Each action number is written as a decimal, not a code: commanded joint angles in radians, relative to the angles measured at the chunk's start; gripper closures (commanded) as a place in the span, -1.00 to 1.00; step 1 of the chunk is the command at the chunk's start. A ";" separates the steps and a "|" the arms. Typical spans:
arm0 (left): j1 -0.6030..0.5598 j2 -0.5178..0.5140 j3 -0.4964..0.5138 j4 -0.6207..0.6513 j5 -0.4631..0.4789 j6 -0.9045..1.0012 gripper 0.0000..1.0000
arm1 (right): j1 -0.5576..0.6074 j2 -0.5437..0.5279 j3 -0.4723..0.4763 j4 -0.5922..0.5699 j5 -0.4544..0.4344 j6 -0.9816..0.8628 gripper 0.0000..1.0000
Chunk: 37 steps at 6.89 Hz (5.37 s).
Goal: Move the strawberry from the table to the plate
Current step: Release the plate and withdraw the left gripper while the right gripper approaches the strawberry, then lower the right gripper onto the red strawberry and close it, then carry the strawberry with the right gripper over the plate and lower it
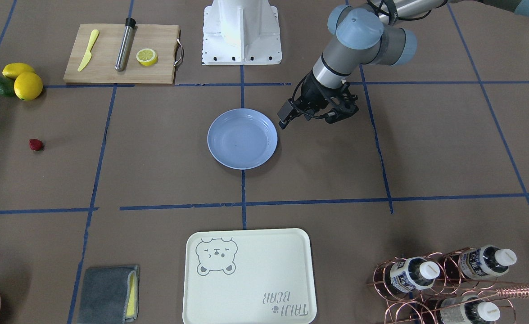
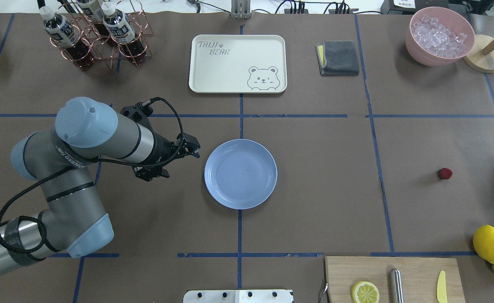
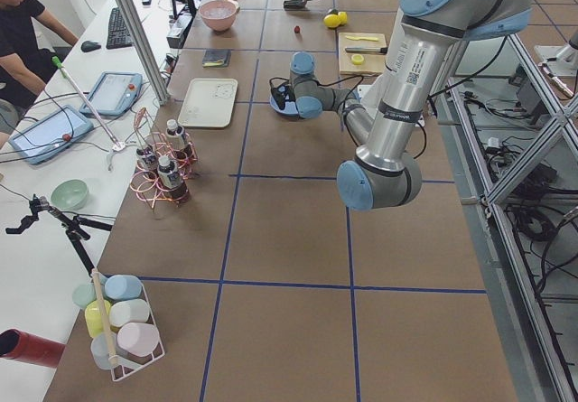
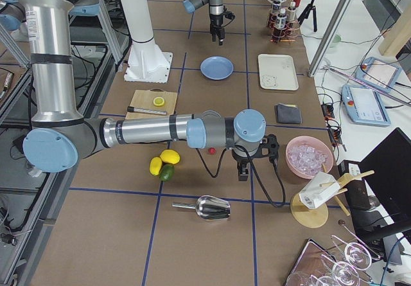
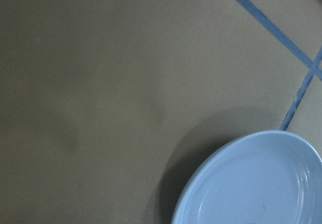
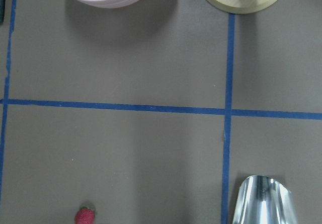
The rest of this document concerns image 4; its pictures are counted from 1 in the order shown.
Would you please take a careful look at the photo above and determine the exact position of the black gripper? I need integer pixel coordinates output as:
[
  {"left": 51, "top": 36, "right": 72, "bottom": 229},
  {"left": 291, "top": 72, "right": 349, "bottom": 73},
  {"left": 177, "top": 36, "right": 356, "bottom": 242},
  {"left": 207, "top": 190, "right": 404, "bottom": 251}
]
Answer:
[
  {"left": 232, "top": 134, "right": 279, "bottom": 181},
  {"left": 209, "top": 8, "right": 235, "bottom": 45}
]

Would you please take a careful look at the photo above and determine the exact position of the blue plate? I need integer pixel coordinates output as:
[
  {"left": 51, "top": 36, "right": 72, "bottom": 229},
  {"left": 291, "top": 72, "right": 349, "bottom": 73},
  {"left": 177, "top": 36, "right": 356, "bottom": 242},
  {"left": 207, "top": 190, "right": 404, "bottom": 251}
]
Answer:
[{"left": 200, "top": 56, "right": 234, "bottom": 80}]

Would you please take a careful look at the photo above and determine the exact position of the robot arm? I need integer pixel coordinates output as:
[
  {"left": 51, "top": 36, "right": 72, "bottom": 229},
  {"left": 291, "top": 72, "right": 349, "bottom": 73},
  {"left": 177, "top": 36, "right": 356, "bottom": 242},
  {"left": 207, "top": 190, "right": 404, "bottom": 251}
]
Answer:
[
  {"left": 183, "top": 0, "right": 236, "bottom": 46},
  {"left": 17, "top": 0, "right": 279, "bottom": 181}
]

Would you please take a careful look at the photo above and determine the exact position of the steel ice scoop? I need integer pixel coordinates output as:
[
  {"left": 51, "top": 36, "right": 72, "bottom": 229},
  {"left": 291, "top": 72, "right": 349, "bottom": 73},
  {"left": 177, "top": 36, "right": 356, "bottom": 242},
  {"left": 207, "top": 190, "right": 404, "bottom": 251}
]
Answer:
[{"left": 172, "top": 195, "right": 231, "bottom": 220}]

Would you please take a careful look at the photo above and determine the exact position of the pink bowl of ice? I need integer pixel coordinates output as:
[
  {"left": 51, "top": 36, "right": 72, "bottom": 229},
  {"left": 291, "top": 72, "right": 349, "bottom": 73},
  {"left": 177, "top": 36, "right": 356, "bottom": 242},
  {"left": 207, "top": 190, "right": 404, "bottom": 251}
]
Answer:
[{"left": 285, "top": 136, "right": 334, "bottom": 179}]

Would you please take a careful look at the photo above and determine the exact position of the bottle white cap lower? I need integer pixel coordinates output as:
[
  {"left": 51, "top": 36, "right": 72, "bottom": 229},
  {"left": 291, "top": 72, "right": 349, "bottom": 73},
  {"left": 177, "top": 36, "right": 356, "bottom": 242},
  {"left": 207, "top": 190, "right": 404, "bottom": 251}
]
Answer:
[{"left": 267, "top": 0, "right": 281, "bottom": 29}]

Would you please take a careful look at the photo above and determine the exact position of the bottle white cap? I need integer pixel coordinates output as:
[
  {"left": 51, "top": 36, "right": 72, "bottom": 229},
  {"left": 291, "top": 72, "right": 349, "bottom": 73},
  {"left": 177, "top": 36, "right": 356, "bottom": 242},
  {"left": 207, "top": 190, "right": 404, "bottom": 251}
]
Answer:
[
  {"left": 267, "top": 0, "right": 281, "bottom": 29},
  {"left": 272, "top": 8, "right": 286, "bottom": 42},
  {"left": 286, "top": 1, "right": 296, "bottom": 22}
]

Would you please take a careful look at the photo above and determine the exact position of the bottle white cap left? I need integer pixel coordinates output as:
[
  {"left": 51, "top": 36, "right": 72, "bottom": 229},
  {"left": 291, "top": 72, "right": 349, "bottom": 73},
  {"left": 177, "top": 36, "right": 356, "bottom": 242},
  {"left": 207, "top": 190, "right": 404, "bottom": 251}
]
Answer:
[{"left": 272, "top": 8, "right": 286, "bottom": 42}]

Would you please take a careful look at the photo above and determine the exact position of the cream bear tray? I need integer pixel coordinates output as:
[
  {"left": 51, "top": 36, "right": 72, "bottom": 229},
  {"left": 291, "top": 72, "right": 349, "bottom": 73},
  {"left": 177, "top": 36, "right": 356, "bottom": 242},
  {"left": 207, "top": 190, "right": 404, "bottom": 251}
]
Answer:
[{"left": 258, "top": 54, "right": 299, "bottom": 91}]

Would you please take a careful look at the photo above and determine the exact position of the grey yellow folded cloth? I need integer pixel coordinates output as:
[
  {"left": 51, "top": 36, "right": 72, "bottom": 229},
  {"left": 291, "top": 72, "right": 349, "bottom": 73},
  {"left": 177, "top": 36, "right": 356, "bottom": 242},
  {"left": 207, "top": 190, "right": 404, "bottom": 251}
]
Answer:
[{"left": 275, "top": 103, "right": 302, "bottom": 124}]

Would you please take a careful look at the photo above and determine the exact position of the bottle white cap right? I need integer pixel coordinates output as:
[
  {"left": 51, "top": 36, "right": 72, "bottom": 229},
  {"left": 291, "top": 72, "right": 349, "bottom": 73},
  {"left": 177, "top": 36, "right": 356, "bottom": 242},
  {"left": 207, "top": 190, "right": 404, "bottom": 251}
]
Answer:
[{"left": 286, "top": 1, "right": 296, "bottom": 22}]

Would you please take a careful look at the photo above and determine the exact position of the yellow lemon large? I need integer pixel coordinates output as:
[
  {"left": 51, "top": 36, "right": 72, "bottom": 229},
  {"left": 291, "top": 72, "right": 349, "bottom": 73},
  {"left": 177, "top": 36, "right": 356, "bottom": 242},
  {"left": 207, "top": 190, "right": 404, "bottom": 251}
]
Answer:
[{"left": 159, "top": 149, "right": 180, "bottom": 165}]

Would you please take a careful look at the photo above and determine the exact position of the green avocado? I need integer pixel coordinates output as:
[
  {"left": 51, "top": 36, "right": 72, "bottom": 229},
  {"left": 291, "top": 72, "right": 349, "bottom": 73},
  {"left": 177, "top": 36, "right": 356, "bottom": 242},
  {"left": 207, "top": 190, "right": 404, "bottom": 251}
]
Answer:
[{"left": 159, "top": 164, "right": 175, "bottom": 182}]

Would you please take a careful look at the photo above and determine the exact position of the white paper carton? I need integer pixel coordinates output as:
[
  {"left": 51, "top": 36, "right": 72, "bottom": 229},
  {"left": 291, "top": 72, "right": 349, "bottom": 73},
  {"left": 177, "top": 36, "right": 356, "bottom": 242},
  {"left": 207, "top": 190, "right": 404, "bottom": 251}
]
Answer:
[{"left": 299, "top": 172, "right": 340, "bottom": 210}]

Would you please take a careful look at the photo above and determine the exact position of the round wooden stand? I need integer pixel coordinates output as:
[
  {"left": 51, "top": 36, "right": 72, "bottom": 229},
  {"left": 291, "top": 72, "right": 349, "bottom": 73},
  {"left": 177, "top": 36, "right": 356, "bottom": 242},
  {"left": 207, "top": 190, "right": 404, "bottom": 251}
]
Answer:
[{"left": 290, "top": 170, "right": 374, "bottom": 229}]

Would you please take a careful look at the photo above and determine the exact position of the half lemon slice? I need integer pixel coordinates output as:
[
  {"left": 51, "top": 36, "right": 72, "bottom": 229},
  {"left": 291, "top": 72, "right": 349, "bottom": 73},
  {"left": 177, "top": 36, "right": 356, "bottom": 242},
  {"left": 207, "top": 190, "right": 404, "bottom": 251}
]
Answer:
[{"left": 152, "top": 96, "right": 166, "bottom": 107}]

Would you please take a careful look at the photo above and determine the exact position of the yellow lemon small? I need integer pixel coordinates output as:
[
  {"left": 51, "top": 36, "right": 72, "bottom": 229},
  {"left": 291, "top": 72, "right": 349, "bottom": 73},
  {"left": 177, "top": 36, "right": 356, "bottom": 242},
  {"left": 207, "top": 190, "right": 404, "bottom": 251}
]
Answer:
[{"left": 149, "top": 157, "right": 163, "bottom": 176}]

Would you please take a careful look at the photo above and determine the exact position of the black tripod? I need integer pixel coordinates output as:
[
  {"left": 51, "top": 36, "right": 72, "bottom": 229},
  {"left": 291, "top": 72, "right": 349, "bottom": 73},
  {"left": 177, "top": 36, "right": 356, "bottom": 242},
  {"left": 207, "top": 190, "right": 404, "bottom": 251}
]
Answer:
[{"left": 297, "top": 0, "right": 317, "bottom": 32}]

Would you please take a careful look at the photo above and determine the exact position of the bamboo cutting board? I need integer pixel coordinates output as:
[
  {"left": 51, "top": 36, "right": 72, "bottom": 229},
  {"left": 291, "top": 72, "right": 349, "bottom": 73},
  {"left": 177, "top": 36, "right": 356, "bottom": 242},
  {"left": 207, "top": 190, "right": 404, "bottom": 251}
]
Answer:
[{"left": 125, "top": 89, "right": 177, "bottom": 120}]

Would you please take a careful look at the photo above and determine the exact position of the steel muddler black cap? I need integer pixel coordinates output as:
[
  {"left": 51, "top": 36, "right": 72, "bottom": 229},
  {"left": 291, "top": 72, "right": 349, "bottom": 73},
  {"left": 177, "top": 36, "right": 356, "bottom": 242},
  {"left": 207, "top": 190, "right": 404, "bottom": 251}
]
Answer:
[{"left": 127, "top": 105, "right": 167, "bottom": 116}]

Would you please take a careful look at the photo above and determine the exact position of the blue teach pendant near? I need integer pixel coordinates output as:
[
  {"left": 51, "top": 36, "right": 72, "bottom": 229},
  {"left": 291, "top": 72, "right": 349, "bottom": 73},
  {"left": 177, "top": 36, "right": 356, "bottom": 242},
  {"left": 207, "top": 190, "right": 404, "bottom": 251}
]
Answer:
[{"left": 341, "top": 85, "right": 391, "bottom": 127}]

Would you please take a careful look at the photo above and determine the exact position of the blue teach pendant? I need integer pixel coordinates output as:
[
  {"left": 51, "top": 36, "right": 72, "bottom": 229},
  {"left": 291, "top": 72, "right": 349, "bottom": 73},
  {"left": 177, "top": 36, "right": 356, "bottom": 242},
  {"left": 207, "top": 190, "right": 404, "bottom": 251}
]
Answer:
[
  {"left": 355, "top": 57, "right": 403, "bottom": 93},
  {"left": 341, "top": 85, "right": 391, "bottom": 127}
]

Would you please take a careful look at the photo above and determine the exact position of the black monitor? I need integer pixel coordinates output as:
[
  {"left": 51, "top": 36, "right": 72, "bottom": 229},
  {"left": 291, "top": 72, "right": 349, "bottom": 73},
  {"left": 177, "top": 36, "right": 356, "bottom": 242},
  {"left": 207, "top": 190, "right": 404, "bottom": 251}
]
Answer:
[{"left": 347, "top": 127, "right": 410, "bottom": 243}]

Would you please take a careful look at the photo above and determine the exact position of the wine glass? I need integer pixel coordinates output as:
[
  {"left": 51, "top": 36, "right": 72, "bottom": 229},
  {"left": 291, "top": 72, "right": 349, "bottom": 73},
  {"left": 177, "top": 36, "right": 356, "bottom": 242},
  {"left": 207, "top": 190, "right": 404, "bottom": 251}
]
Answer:
[
  {"left": 344, "top": 242, "right": 372, "bottom": 271},
  {"left": 331, "top": 262, "right": 360, "bottom": 286}
]

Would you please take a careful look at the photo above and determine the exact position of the blue teach pendant far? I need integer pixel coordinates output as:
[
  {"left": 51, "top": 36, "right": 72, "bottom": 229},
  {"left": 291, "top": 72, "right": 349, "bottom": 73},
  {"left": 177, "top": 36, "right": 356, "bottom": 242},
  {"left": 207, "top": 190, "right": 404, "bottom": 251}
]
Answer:
[{"left": 355, "top": 57, "right": 403, "bottom": 93}]

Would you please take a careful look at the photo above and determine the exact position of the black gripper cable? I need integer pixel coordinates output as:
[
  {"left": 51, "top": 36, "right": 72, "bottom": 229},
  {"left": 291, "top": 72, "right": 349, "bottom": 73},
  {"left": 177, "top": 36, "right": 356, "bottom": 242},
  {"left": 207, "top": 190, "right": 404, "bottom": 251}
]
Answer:
[{"left": 196, "top": 144, "right": 286, "bottom": 208}]

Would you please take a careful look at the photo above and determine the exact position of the copper wire bottle rack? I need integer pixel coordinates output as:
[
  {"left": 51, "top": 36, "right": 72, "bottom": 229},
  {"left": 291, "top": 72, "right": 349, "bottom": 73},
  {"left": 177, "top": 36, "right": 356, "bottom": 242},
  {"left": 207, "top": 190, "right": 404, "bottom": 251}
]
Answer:
[{"left": 267, "top": 8, "right": 300, "bottom": 43}]

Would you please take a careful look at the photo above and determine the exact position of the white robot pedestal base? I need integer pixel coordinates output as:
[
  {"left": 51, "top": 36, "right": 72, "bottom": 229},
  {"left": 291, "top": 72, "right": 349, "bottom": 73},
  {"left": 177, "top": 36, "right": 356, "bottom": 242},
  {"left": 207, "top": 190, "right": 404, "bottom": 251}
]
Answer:
[{"left": 121, "top": 0, "right": 173, "bottom": 84}]

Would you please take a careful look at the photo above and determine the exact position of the aluminium frame post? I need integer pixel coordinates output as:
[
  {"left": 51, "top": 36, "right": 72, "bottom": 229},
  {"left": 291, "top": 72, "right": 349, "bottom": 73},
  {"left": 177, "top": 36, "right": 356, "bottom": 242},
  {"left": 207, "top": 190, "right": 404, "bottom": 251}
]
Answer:
[{"left": 308, "top": 0, "right": 352, "bottom": 77}]

